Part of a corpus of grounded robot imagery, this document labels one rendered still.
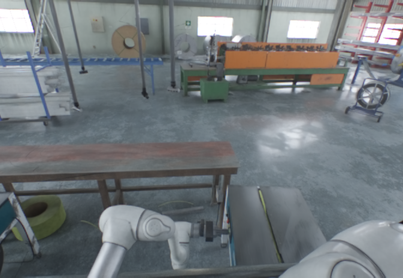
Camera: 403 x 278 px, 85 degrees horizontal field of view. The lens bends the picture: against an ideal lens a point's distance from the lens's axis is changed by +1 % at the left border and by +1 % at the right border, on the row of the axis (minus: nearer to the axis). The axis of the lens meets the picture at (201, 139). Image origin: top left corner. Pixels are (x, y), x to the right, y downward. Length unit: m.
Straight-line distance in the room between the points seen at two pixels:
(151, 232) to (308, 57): 6.95
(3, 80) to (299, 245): 4.83
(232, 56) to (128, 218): 5.67
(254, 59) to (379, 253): 6.27
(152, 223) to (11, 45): 14.77
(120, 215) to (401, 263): 0.91
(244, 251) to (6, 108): 4.67
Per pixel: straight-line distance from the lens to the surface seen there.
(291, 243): 1.56
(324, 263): 0.45
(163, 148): 2.13
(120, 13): 13.85
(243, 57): 6.47
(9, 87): 5.05
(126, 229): 1.04
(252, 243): 1.48
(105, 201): 2.15
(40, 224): 2.65
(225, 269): 1.33
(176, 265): 1.58
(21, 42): 15.18
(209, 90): 5.61
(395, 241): 0.57
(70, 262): 2.47
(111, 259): 1.04
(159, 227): 0.98
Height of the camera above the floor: 1.90
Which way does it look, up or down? 29 degrees down
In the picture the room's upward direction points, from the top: 2 degrees clockwise
